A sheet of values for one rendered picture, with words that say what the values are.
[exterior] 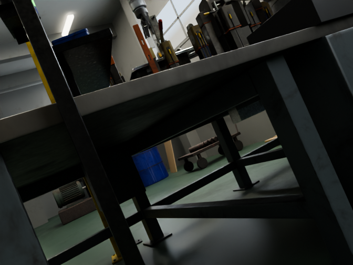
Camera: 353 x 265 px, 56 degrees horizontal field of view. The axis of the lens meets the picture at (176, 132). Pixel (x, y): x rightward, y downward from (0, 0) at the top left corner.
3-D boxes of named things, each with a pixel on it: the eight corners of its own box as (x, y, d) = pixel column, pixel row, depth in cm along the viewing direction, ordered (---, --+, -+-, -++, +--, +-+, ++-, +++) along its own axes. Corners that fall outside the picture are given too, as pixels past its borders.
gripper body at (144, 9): (146, 4, 190) (153, 19, 190) (145, 11, 198) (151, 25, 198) (134, 8, 188) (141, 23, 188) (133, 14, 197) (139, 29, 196)
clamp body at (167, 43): (194, 104, 180) (168, 44, 181) (199, 100, 170) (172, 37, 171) (183, 108, 178) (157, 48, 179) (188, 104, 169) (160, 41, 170)
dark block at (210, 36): (234, 85, 181) (203, 16, 182) (239, 82, 174) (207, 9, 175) (226, 89, 179) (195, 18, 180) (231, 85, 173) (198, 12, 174)
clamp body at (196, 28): (223, 91, 182) (196, 29, 183) (230, 87, 171) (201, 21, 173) (213, 95, 180) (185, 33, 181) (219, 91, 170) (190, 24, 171)
